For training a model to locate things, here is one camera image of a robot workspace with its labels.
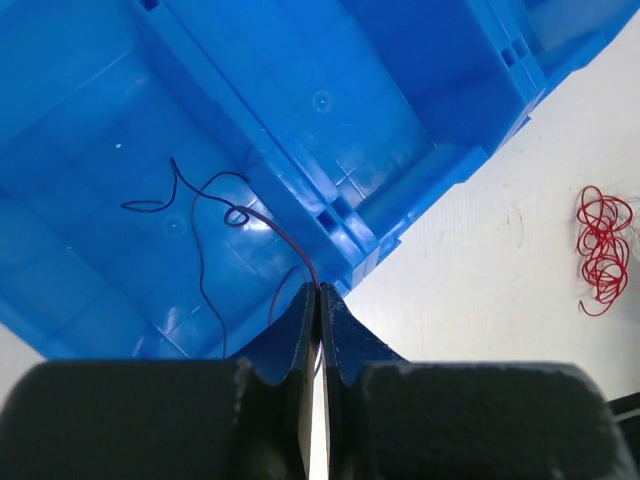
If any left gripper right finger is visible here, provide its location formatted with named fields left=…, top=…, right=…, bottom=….
left=319, top=283, right=415, bottom=479

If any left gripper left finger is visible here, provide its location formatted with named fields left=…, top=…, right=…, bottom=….
left=229, top=283, right=316, bottom=479

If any red thin cable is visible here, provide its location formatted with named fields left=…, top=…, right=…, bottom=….
left=574, top=184, right=635, bottom=318

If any blue plastic divided bin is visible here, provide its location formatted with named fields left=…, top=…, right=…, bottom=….
left=1, top=1, right=639, bottom=358

